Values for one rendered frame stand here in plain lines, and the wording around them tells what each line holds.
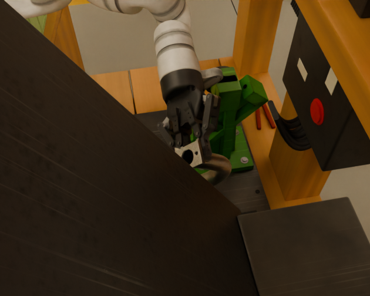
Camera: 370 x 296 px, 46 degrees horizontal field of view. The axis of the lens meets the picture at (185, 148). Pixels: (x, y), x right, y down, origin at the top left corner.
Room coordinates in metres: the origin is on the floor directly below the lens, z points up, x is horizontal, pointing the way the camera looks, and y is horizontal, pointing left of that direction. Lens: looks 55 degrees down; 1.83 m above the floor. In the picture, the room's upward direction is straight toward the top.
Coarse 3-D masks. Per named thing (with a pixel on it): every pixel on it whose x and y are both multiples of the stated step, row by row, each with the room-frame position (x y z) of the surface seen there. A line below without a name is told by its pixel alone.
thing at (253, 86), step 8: (240, 80) 0.68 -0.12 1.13; (248, 80) 0.66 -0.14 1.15; (256, 80) 0.68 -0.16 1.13; (248, 88) 0.64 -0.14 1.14; (256, 88) 0.65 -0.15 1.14; (248, 96) 0.63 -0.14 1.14; (256, 96) 0.63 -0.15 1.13; (264, 96) 0.64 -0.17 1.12; (240, 104) 0.64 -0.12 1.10; (248, 104) 0.64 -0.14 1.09; (256, 104) 0.63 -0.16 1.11; (240, 112) 0.64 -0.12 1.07; (248, 112) 0.63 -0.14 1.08; (240, 120) 0.63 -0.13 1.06; (192, 136) 0.62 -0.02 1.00; (216, 136) 0.62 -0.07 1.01
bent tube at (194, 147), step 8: (192, 144) 0.41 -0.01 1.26; (200, 144) 0.41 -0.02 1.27; (176, 152) 0.41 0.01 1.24; (184, 152) 0.41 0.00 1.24; (192, 152) 0.42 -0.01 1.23; (200, 152) 0.39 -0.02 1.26; (192, 160) 0.41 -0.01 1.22; (200, 160) 0.38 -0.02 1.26; (216, 160) 0.41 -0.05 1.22; (224, 160) 0.42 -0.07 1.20; (200, 168) 0.39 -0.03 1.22; (208, 168) 0.40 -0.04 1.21; (216, 168) 0.40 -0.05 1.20; (224, 168) 0.41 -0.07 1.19; (208, 176) 0.44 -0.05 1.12; (216, 176) 0.43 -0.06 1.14; (224, 176) 0.42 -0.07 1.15
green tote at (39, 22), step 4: (36, 16) 1.23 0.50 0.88; (40, 16) 1.26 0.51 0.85; (44, 16) 1.30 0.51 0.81; (28, 20) 1.14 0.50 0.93; (32, 20) 1.18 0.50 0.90; (36, 20) 1.22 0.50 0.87; (40, 20) 1.25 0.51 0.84; (44, 20) 1.28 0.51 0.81; (32, 24) 1.17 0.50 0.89; (36, 24) 1.20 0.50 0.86; (40, 24) 1.23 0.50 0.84; (44, 24) 1.27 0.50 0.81; (36, 28) 1.19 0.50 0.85; (40, 28) 1.22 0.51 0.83; (44, 28) 1.27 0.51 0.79
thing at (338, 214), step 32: (256, 224) 0.28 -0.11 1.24; (288, 224) 0.28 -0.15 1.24; (320, 224) 0.28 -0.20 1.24; (352, 224) 0.28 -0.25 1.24; (256, 256) 0.23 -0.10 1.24; (288, 256) 0.23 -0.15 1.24; (320, 256) 0.23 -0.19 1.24; (352, 256) 0.23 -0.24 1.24; (288, 288) 0.19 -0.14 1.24; (320, 288) 0.19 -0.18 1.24; (352, 288) 0.19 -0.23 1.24
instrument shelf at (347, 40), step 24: (312, 0) 0.41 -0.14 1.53; (336, 0) 0.40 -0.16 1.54; (312, 24) 0.40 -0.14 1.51; (336, 24) 0.36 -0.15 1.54; (360, 24) 0.36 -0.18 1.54; (336, 48) 0.34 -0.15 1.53; (360, 48) 0.33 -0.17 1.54; (336, 72) 0.33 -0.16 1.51; (360, 72) 0.30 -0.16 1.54; (360, 96) 0.28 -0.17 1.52; (360, 120) 0.27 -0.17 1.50
